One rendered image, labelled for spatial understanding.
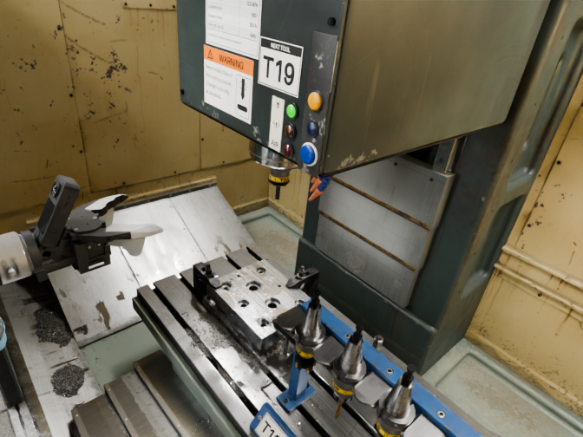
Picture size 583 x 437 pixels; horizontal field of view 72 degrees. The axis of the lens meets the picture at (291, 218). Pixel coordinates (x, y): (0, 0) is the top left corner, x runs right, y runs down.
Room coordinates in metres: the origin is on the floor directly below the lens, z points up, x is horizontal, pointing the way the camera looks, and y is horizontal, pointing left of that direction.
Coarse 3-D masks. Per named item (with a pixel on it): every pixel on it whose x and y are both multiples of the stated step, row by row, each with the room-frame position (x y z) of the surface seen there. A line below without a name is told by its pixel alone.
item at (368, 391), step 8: (368, 376) 0.51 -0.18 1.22; (376, 376) 0.51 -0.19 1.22; (360, 384) 0.49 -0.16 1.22; (368, 384) 0.49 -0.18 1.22; (376, 384) 0.50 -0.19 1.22; (384, 384) 0.50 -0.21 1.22; (360, 392) 0.47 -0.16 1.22; (368, 392) 0.48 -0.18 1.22; (376, 392) 0.48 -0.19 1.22; (384, 392) 0.48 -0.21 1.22; (360, 400) 0.46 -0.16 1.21; (368, 400) 0.46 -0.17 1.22; (376, 400) 0.46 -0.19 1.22
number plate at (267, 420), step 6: (264, 420) 0.57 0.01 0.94; (270, 420) 0.57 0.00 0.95; (258, 426) 0.57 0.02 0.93; (264, 426) 0.56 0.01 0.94; (270, 426) 0.56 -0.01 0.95; (276, 426) 0.56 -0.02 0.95; (258, 432) 0.56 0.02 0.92; (264, 432) 0.55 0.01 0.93; (270, 432) 0.55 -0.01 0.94; (276, 432) 0.55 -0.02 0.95; (282, 432) 0.54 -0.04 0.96
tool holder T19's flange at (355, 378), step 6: (336, 360) 0.53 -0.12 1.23; (336, 366) 0.52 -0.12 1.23; (336, 372) 0.51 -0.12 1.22; (342, 372) 0.51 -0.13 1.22; (360, 372) 0.51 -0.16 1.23; (336, 378) 0.51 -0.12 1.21; (342, 378) 0.51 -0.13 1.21; (348, 378) 0.49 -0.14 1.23; (354, 378) 0.49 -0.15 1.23; (360, 378) 0.50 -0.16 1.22; (348, 384) 0.49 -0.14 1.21
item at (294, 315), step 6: (294, 306) 0.68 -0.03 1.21; (288, 312) 0.66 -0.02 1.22; (294, 312) 0.66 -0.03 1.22; (300, 312) 0.66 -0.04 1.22; (282, 318) 0.64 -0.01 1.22; (288, 318) 0.64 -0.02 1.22; (294, 318) 0.64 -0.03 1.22; (300, 318) 0.64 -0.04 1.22; (282, 324) 0.62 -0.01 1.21; (288, 324) 0.62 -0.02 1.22; (294, 324) 0.62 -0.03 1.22
